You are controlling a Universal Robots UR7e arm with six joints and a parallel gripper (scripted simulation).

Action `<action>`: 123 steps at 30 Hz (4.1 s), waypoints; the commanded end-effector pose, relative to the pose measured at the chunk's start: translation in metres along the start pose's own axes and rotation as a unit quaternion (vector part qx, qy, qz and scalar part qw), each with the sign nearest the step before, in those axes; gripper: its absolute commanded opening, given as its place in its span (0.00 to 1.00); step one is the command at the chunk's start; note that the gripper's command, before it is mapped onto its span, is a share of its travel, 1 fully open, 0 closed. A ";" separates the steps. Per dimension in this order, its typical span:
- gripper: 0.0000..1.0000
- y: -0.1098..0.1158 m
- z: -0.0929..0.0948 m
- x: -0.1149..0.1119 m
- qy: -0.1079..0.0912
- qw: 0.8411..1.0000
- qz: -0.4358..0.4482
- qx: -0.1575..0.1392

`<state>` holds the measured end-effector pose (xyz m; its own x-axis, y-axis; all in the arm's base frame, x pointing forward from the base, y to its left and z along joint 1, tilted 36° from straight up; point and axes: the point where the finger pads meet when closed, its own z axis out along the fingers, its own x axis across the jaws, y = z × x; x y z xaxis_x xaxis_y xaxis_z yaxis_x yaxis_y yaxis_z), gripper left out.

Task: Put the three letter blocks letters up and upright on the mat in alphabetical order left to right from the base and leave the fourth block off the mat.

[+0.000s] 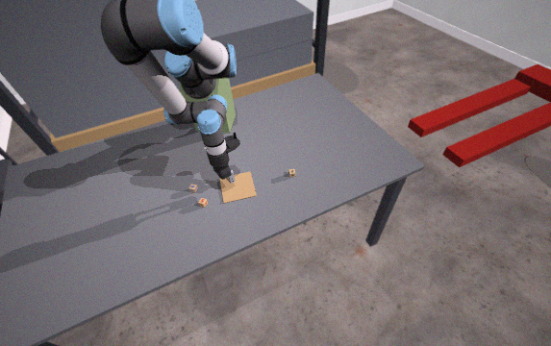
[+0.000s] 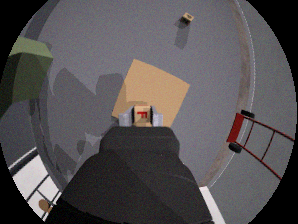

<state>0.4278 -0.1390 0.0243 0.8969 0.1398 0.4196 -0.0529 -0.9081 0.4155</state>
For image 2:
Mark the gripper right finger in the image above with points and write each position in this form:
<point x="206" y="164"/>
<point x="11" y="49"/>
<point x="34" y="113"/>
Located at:
<point x="156" y="119"/>

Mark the tan flat mat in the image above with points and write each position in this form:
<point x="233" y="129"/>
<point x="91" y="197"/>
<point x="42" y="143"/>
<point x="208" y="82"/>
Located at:
<point x="146" y="84"/>

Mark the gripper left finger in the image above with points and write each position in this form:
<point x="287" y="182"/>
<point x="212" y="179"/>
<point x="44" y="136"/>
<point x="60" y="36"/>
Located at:
<point x="127" y="118"/>

